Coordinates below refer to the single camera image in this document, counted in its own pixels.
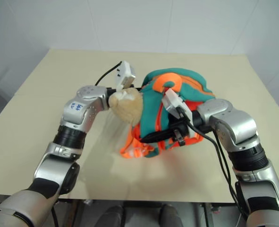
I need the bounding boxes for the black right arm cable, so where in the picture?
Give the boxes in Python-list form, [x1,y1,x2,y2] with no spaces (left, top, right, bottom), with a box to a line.
[176,106,248,223]

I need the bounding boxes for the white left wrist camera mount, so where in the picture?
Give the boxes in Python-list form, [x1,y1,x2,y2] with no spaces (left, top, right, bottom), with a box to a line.
[115,60,137,90]

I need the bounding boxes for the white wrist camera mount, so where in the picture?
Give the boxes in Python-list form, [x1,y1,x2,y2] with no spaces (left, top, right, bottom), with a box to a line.
[161,87,194,122]
[115,60,137,90]

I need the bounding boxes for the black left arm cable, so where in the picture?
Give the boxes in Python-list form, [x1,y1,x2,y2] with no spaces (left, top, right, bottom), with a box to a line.
[94,61,122,86]

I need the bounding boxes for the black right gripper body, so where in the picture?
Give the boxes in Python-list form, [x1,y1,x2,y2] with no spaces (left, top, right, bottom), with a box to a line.
[169,115,190,147]

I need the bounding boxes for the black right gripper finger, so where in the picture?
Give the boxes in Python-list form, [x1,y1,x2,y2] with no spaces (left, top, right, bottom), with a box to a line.
[145,128,176,140]
[140,134,175,143]

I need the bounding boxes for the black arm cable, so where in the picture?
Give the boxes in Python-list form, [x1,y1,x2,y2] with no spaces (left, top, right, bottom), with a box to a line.
[94,61,122,86]
[176,106,248,223]

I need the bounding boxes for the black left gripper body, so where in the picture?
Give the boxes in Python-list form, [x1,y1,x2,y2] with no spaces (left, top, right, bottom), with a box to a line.
[129,82,143,92]

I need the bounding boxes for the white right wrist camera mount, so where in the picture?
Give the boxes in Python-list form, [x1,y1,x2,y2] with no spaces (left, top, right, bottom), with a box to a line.
[161,87,194,122]

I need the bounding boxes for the teal and orange plush toy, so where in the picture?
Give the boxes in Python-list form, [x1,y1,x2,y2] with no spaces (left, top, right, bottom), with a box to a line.
[108,68,217,159]

